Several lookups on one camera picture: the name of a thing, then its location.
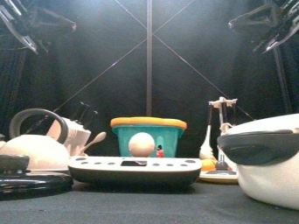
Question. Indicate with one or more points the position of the white utensil rack stand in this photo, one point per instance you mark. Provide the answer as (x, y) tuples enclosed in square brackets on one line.
[(225, 122)]

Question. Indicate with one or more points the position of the white knife block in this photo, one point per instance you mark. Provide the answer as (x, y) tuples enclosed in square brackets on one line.
[(77, 137)]

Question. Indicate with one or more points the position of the wooden spoon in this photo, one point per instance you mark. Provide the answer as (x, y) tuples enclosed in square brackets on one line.
[(96, 139)]

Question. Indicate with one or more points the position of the white hanging spatula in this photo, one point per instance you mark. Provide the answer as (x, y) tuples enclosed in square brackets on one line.
[(206, 145)]

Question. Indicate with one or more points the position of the teal basket orange rim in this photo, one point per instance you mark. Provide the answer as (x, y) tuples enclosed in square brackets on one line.
[(168, 137)]

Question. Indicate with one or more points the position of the white rice cooker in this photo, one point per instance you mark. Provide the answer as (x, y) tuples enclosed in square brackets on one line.
[(269, 169)]

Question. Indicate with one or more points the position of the grey knob utensil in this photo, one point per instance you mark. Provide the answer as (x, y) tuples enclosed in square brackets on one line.
[(222, 166)]

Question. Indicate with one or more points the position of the white egg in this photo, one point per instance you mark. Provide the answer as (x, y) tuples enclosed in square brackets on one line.
[(142, 145)]

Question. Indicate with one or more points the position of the orange toy ball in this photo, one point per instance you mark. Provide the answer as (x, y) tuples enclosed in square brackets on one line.
[(208, 165)]

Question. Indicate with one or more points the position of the black pot lid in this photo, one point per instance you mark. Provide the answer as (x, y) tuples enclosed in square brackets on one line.
[(31, 182)]

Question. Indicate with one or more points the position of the white black kitchen scale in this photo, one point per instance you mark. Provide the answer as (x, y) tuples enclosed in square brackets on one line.
[(134, 172)]

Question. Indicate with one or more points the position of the dark slanted frame pole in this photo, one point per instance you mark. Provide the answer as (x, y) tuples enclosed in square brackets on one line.
[(282, 81)]

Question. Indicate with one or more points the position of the grey vertical frame pole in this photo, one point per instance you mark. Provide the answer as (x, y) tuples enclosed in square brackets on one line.
[(150, 58)]

